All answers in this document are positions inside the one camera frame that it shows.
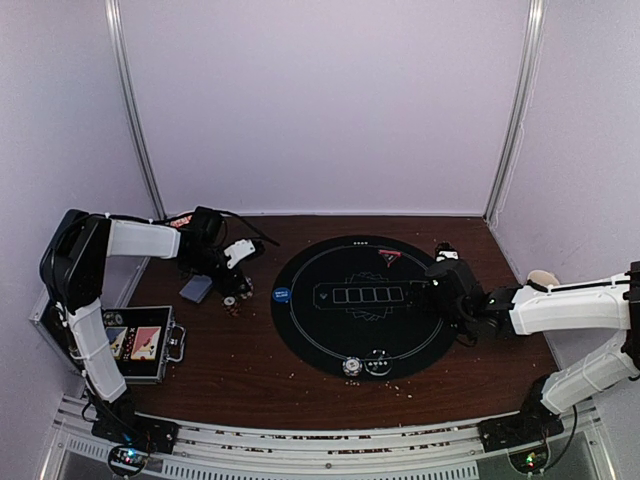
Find round black poker mat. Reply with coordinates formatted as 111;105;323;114
271;235;457;381

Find chips in case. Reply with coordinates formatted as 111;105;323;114
102;310;124;327

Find red black all-in triangle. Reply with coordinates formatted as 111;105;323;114
378;249;403;268

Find blue white chip stack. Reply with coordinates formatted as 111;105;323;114
342;357;363;377

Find red white patterned bowl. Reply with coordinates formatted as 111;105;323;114
168;215;192;229

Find right aluminium frame post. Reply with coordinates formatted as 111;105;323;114
483;0;547;225

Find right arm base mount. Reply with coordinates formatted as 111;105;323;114
478;414;564;453

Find blue small blind button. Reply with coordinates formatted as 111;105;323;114
272;287;292;304

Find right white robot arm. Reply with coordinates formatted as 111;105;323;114
406;258;639;442

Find left aluminium frame post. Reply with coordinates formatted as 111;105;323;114
104;0;166;219

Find aluminium frame post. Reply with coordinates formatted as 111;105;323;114
104;0;166;219
483;0;547;225

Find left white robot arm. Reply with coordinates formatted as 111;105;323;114
39;206;269;403

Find red black chip stack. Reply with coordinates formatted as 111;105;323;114
222;296;241;318

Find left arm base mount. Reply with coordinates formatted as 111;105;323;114
91;415;179;454

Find white green paper cup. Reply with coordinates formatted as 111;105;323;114
527;269;560;287

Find aluminium poker case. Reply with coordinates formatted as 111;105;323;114
102;305;187;385

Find red card box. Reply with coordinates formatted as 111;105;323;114
130;326;162;361

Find aluminium front rail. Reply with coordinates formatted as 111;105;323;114
39;417;621;480

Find blue card deck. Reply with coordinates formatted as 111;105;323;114
179;275;213;304

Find yellow blue card box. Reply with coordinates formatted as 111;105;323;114
105;326;128;360

